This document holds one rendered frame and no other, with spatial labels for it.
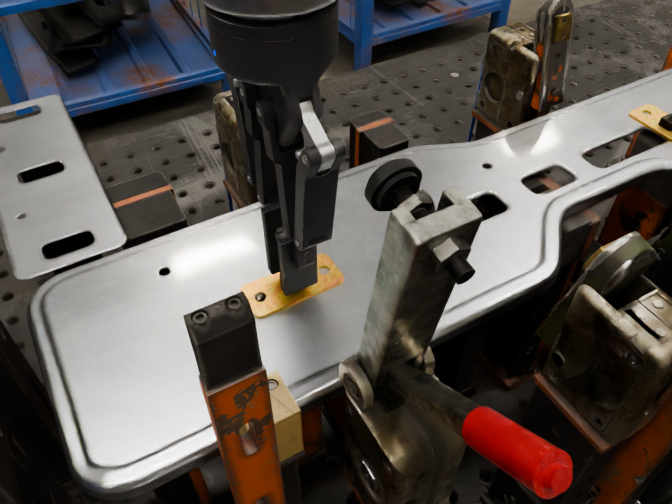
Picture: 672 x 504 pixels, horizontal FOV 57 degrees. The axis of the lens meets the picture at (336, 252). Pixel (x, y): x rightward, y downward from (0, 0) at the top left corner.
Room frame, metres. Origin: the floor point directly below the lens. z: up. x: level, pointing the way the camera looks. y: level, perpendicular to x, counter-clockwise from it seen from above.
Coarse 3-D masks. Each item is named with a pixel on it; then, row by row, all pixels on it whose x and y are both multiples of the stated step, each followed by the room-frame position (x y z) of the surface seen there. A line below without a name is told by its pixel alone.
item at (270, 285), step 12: (324, 264) 0.36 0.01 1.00; (264, 276) 0.35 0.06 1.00; (276, 276) 0.35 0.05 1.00; (324, 276) 0.35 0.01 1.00; (336, 276) 0.35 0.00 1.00; (252, 288) 0.34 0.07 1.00; (264, 288) 0.34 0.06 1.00; (276, 288) 0.34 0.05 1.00; (312, 288) 0.34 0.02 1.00; (324, 288) 0.34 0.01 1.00; (252, 300) 0.32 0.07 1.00; (264, 300) 0.32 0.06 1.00; (276, 300) 0.32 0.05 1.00; (288, 300) 0.32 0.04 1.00; (300, 300) 0.32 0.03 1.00; (264, 312) 0.31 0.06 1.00
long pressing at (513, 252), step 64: (512, 128) 0.58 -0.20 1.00; (576, 128) 0.57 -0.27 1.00; (640, 128) 0.57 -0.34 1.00; (512, 192) 0.46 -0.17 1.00; (576, 192) 0.46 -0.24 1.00; (128, 256) 0.38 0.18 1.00; (192, 256) 0.38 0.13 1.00; (256, 256) 0.38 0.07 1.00; (512, 256) 0.38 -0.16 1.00; (64, 320) 0.30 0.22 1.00; (128, 320) 0.30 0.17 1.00; (256, 320) 0.30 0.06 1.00; (320, 320) 0.30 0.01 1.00; (448, 320) 0.30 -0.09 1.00; (64, 384) 0.25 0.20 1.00; (128, 384) 0.24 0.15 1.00; (192, 384) 0.24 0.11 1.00; (320, 384) 0.24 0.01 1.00; (64, 448) 0.20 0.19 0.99; (128, 448) 0.19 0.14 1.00; (192, 448) 0.19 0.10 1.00
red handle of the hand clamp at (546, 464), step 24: (408, 384) 0.19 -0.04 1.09; (432, 384) 0.18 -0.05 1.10; (432, 408) 0.17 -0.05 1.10; (456, 408) 0.16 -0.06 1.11; (480, 408) 0.15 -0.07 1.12; (456, 432) 0.15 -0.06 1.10; (480, 432) 0.14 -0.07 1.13; (504, 432) 0.14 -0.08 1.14; (528, 432) 0.13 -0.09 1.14; (504, 456) 0.12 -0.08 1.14; (528, 456) 0.12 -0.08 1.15; (552, 456) 0.12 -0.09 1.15; (528, 480) 0.11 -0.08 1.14; (552, 480) 0.11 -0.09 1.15
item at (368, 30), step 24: (360, 0) 2.38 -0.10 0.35; (384, 0) 2.68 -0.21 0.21; (408, 0) 2.66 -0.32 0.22; (432, 0) 2.77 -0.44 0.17; (456, 0) 2.79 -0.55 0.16; (480, 0) 2.79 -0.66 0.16; (504, 0) 2.73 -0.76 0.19; (360, 24) 2.37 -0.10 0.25; (384, 24) 2.54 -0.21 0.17; (408, 24) 2.49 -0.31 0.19; (432, 24) 2.54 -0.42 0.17; (504, 24) 2.75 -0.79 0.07; (360, 48) 2.37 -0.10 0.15
